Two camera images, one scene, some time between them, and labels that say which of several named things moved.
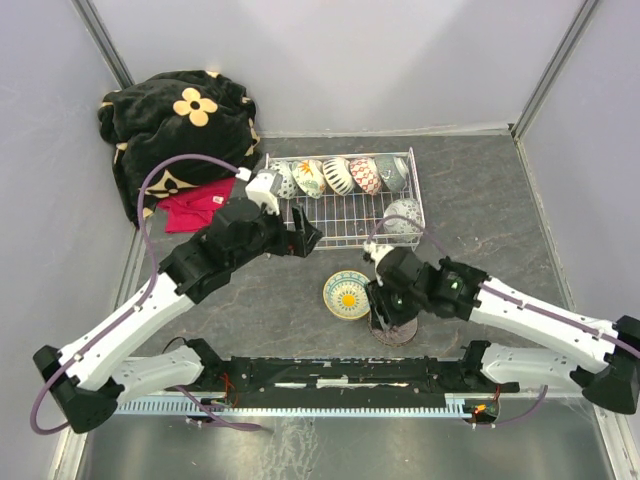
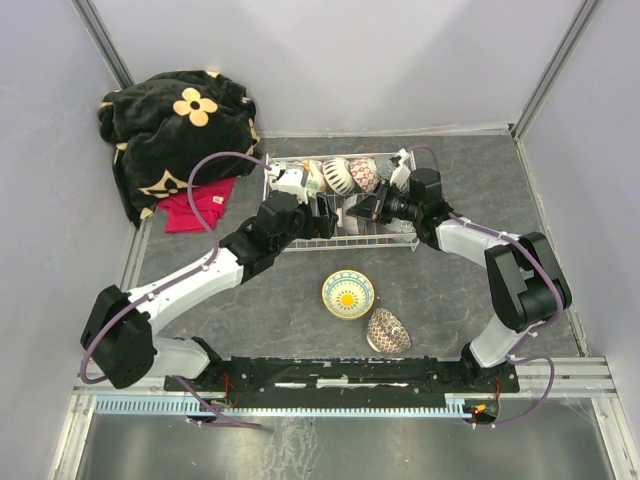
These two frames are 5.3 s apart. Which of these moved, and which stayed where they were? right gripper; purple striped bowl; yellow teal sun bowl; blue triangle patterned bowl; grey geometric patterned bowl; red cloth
Moved: purple striped bowl; right gripper
Stayed: red cloth; grey geometric patterned bowl; yellow teal sun bowl; blue triangle patterned bowl
